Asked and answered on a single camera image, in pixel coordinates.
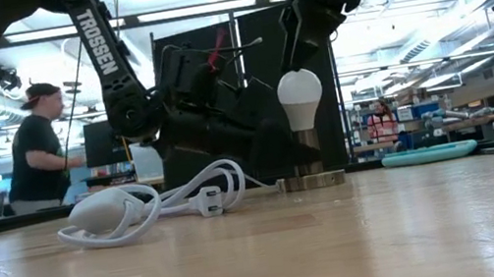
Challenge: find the blue storage bin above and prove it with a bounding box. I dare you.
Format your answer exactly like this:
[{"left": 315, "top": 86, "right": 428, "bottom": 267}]
[{"left": 412, "top": 100, "right": 443, "bottom": 119}]

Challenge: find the brass lamp socket base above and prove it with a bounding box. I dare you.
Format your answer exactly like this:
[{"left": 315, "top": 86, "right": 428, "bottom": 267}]
[{"left": 269, "top": 123, "right": 349, "bottom": 196}]

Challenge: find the person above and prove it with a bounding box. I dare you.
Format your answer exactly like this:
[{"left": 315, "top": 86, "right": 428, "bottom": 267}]
[
  {"left": 0, "top": 77, "right": 92, "bottom": 216},
  {"left": 362, "top": 96, "right": 403, "bottom": 157}
]

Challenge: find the white power cord with switch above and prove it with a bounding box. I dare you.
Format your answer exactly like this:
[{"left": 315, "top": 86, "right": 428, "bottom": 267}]
[{"left": 49, "top": 150, "right": 286, "bottom": 257}]

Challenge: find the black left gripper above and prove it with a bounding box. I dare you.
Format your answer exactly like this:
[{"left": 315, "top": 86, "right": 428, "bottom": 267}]
[{"left": 189, "top": 69, "right": 324, "bottom": 192}]

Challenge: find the translucent white container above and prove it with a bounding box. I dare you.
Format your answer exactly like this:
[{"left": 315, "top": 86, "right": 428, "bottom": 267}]
[{"left": 128, "top": 139, "right": 168, "bottom": 182}]

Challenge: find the teal tray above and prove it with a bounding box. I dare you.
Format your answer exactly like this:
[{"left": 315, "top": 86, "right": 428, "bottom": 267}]
[{"left": 380, "top": 138, "right": 480, "bottom": 172}]

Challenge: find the red cable tie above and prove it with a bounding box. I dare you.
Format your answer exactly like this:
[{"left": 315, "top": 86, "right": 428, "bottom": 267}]
[{"left": 202, "top": 27, "right": 233, "bottom": 74}]

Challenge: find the white light bulb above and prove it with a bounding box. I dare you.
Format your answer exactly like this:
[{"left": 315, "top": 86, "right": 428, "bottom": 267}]
[{"left": 272, "top": 66, "right": 330, "bottom": 135}]

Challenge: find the black monitor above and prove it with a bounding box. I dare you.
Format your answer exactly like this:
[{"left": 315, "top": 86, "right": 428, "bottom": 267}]
[{"left": 80, "top": 116, "right": 133, "bottom": 170}]

